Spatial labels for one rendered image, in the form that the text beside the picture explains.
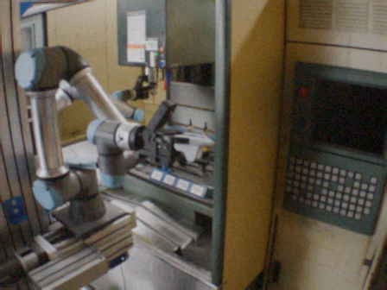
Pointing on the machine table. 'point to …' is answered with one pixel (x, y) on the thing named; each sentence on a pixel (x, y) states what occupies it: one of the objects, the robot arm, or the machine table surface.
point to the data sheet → (136, 28)
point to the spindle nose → (153, 74)
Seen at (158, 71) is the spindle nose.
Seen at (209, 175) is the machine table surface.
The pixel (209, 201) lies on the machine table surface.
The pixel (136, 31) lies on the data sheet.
